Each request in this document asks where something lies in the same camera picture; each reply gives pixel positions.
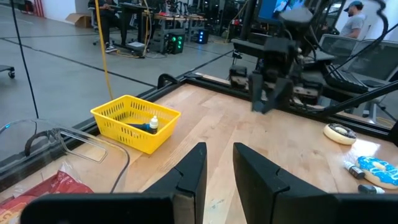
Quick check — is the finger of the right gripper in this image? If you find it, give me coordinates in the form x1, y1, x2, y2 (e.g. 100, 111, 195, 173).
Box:
251, 73, 266, 112
263, 79, 294, 113

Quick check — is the clear plastic container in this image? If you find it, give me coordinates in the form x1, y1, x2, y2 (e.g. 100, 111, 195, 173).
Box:
0, 117, 131, 195

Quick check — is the yellow plastic basket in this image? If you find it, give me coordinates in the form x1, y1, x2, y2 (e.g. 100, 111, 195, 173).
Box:
90, 94, 182, 156

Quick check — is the cardboard box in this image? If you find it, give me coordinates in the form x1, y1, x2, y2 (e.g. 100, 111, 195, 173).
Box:
65, 12, 93, 29

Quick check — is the black box with blue light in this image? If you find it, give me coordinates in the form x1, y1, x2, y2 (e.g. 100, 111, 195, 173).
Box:
197, 29, 210, 45

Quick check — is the chocolate frosted donut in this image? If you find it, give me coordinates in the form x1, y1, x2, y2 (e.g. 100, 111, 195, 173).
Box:
323, 123, 358, 146

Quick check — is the blue frosted donut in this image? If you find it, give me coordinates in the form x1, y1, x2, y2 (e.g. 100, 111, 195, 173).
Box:
355, 156, 398, 190

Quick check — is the red snack packet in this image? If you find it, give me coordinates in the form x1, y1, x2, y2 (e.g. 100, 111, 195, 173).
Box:
0, 169, 95, 224

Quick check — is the blue lit monitor screen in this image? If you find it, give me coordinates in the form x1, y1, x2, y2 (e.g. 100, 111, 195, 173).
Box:
257, 0, 307, 22

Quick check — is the person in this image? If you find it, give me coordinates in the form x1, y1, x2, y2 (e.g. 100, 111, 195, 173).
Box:
88, 0, 125, 54
340, 0, 368, 40

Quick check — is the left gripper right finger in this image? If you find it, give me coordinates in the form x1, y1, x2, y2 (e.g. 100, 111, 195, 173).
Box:
233, 142, 336, 224

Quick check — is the yellow hanging cable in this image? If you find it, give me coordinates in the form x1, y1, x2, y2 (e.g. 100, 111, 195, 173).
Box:
94, 0, 115, 101

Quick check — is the black hanging cable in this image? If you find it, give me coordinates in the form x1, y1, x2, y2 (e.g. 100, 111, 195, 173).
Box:
9, 0, 40, 119

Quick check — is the black keyboard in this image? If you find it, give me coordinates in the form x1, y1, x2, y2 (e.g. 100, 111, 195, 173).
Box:
323, 63, 370, 95

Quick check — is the grey mesh office chair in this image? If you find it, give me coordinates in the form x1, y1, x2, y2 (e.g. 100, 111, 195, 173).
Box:
343, 39, 398, 119
318, 33, 358, 62

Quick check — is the wooden top work desk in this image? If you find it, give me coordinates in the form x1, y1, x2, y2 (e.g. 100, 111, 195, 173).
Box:
119, 2, 208, 54

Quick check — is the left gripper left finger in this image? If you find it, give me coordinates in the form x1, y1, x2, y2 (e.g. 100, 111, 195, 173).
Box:
142, 142, 208, 224

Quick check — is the computer with green lights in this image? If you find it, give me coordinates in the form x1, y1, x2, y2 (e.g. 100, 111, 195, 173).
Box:
165, 32, 187, 55

